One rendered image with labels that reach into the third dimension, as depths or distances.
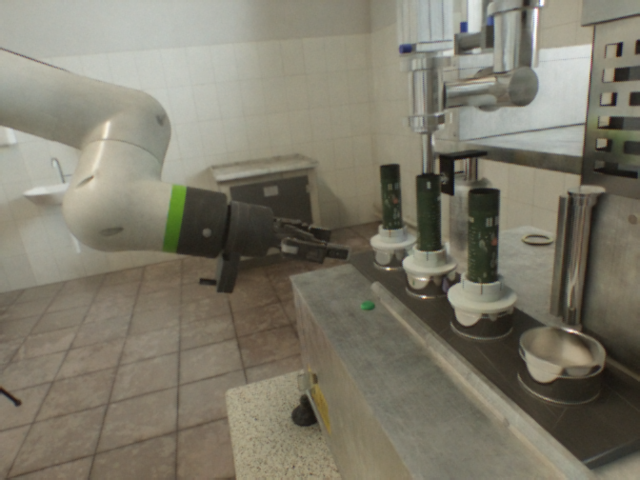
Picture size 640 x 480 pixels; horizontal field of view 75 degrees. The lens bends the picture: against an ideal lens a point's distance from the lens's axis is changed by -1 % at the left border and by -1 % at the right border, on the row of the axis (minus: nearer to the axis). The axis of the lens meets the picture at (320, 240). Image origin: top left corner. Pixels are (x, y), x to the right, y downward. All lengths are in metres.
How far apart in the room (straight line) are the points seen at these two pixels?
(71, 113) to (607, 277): 0.61
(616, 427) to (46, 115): 0.67
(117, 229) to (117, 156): 0.09
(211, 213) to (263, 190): 2.82
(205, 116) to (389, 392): 3.66
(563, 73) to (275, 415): 0.75
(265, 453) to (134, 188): 0.48
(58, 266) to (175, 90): 1.85
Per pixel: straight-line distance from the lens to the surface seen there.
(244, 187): 3.35
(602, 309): 0.47
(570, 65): 0.78
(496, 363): 0.47
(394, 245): 0.65
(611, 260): 0.45
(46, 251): 4.32
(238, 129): 3.99
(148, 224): 0.55
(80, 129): 0.63
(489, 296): 0.48
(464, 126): 0.66
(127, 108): 0.62
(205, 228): 0.55
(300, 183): 3.43
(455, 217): 0.73
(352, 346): 0.51
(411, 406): 0.43
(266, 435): 0.82
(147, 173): 0.58
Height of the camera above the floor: 1.30
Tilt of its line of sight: 19 degrees down
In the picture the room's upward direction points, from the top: 6 degrees counter-clockwise
